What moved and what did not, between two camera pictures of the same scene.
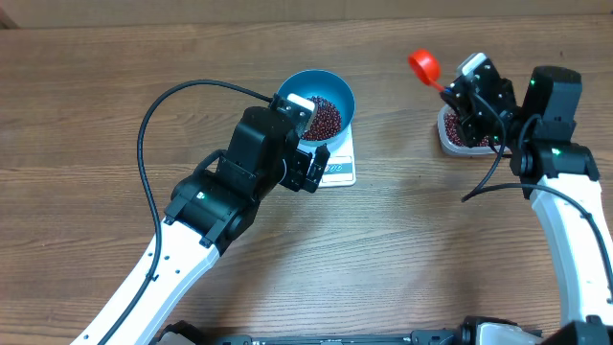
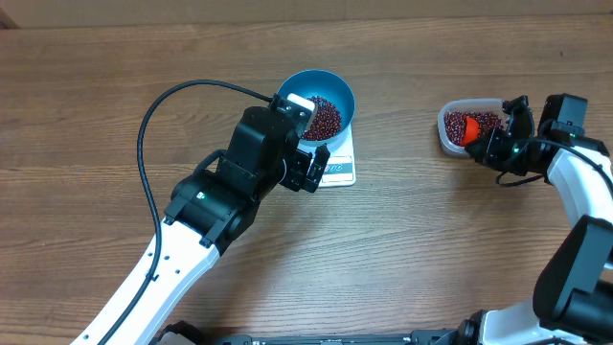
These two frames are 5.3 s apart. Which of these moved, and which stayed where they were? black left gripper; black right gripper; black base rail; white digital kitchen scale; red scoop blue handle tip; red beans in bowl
Moved: red scoop blue handle tip; black right gripper
Stayed: white digital kitchen scale; black left gripper; black base rail; red beans in bowl
